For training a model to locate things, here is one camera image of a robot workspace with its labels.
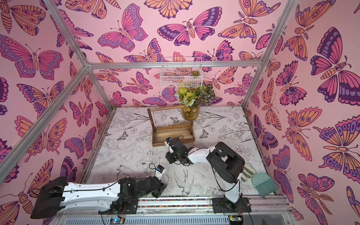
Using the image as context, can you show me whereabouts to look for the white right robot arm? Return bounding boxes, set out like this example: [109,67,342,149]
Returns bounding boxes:
[164,137,246,203]

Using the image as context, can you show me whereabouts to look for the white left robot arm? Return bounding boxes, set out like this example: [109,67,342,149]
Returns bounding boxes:
[30,176,166,219]

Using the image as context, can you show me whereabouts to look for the wooden jewelry display stand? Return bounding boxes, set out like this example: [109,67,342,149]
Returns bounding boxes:
[147,105,195,147]

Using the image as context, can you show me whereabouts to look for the artificial plant in gold pot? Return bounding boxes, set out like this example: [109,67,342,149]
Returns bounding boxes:
[177,84,217,121]

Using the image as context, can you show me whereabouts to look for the small succulent in basket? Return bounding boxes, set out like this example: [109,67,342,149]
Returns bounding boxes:
[191,71,201,77]

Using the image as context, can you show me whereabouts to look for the teal hand brush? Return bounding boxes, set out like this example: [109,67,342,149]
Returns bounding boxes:
[248,163,278,198]

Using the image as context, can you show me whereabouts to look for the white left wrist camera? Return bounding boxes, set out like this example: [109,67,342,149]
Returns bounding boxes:
[154,165,166,180]

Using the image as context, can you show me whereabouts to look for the white wire wall basket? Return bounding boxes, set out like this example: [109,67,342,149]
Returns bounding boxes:
[159,56,203,88]

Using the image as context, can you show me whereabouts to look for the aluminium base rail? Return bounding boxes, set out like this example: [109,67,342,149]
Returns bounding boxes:
[64,196,297,225]

